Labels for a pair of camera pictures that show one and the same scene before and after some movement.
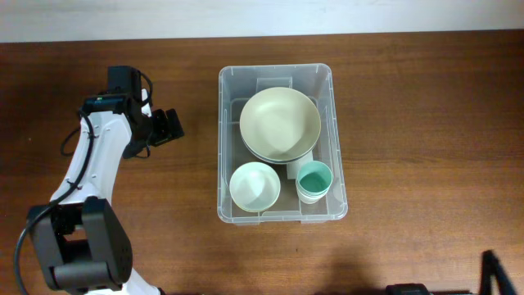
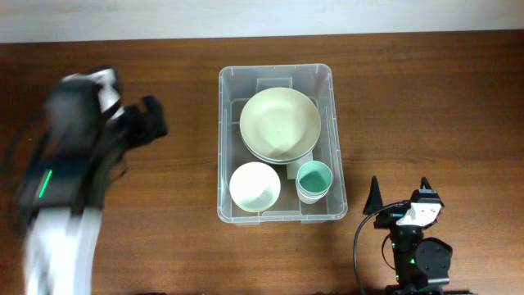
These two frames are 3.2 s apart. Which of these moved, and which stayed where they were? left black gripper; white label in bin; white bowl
Moved: left black gripper
Stayed: white bowl; white label in bin
